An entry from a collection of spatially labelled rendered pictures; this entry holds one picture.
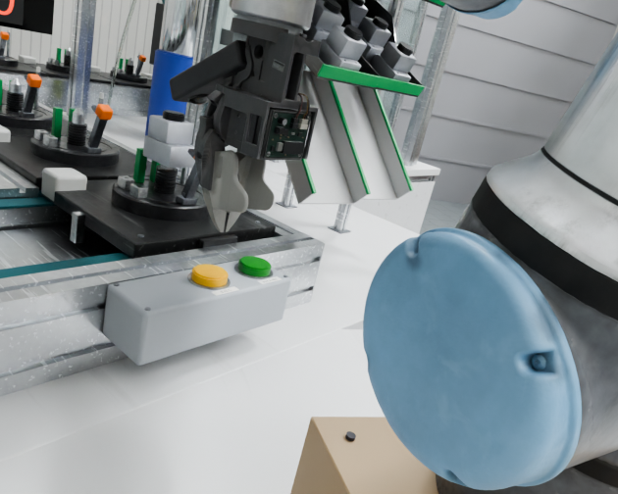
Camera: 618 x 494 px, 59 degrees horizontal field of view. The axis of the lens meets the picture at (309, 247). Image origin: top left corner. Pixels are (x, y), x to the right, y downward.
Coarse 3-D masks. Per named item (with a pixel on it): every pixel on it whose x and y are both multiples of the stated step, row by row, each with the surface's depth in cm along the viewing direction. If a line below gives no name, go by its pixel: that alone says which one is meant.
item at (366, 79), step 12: (324, 0) 100; (336, 0) 97; (348, 0) 96; (348, 12) 95; (348, 24) 96; (312, 60) 84; (360, 60) 94; (312, 72) 84; (324, 72) 84; (336, 72) 85; (348, 72) 86; (360, 72) 94; (372, 72) 92; (360, 84) 90; (372, 84) 91
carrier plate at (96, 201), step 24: (72, 192) 76; (96, 192) 78; (96, 216) 69; (120, 216) 71; (240, 216) 82; (120, 240) 66; (144, 240) 65; (168, 240) 67; (192, 240) 70; (240, 240) 77
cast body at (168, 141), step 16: (176, 112) 76; (160, 128) 74; (176, 128) 74; (192, 128) 76; (144, 144) 77; (160, 144) 74; (176, 144) 75; (160, 160) 75; (176, 160) 74; (192, 160) 76
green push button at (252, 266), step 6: (246, 258) 67; (252, 258) 67; (258, 258) 68; (240, 264) 65; (246, 264) 65; (252, 264) 65; (258, 264) 66; (264, 264) 66; (270, 264) 67; (240, 270) 65; (246, 270) 65; (252, 270) 64; (258, 270) 65; (264, 270) 65; (270, 270) 66
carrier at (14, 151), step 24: (72, 120) 91; (0, 144) 90; (24, 144) 93; (48, 144) 87; (72, 144) 92; (24, 168) 81; (48, 168) 84; (72, 168) 86; (96, 168) 89; (120, 168) 92
